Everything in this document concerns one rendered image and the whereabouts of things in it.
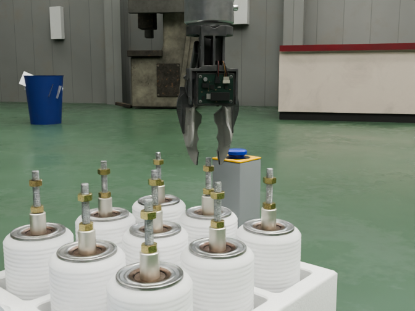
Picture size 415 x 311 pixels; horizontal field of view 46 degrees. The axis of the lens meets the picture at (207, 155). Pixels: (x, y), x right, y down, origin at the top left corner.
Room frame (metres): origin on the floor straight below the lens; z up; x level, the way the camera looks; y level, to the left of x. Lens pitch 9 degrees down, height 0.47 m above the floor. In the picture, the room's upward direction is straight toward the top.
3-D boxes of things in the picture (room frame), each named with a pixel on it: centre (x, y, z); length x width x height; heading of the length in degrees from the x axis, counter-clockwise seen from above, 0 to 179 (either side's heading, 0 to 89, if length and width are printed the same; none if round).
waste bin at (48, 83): (5.00, 1.69, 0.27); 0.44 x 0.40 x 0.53; 127
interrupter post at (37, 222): (0.67, 0.24, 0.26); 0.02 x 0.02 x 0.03
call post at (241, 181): (0.95, -0.06, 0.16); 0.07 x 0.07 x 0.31; 49
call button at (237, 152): (0.95, -0.06, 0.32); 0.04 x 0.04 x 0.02
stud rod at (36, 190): (0.67, 0.24, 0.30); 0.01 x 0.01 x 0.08
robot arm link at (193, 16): (0.75, -0.01, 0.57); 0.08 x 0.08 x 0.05
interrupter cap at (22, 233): (0.67, 0.24, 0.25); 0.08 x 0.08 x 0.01
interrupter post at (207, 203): (0.77, 0.00, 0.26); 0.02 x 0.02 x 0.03
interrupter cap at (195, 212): (0.77, 0.00, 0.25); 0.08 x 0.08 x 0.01
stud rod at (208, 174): (0.77, 0.00, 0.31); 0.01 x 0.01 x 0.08
